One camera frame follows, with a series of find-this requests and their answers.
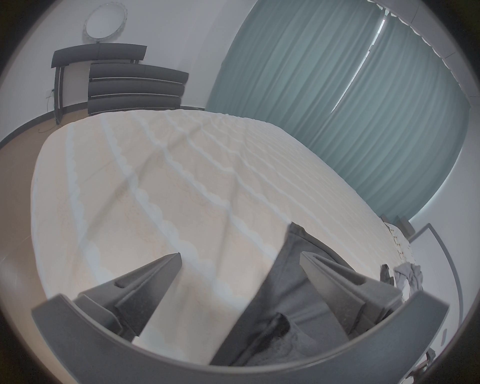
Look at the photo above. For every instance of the round wall mirror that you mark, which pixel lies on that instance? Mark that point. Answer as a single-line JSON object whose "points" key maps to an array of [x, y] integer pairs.
{"points": [[105, 22]]}

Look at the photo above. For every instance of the black T-shirt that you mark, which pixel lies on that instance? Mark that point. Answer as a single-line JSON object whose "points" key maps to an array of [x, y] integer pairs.
{"points": [[270, 292]]}

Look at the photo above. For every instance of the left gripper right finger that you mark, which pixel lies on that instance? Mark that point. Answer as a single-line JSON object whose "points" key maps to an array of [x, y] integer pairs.
{"points": [[337, 288]]}

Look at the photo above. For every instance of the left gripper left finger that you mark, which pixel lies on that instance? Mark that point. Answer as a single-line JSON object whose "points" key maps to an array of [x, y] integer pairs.
{"points": [[150, 285]]}

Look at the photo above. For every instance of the pile of clothes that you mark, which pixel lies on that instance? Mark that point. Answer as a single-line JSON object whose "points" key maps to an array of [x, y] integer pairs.
{"points": [[408, 275]]}

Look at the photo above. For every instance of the bed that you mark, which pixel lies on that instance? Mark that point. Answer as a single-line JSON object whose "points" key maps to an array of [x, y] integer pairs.
{"points": [[168, 180]]}

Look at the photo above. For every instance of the dark grey dressing table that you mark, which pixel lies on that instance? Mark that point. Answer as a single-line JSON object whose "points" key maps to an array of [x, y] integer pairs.
{"points": [[75, 56]]}

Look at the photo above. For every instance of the grey bedside table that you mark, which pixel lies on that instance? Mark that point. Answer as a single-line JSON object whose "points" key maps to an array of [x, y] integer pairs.
{"points": [[403, 224]]}

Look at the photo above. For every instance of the blue-green curtain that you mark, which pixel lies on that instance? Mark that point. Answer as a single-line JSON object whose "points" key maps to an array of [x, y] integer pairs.
{"points": [[318, 93]]}

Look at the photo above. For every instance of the white printed pillow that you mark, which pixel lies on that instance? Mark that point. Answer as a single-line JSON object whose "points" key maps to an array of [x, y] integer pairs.
{"points": [[399, 243]]}

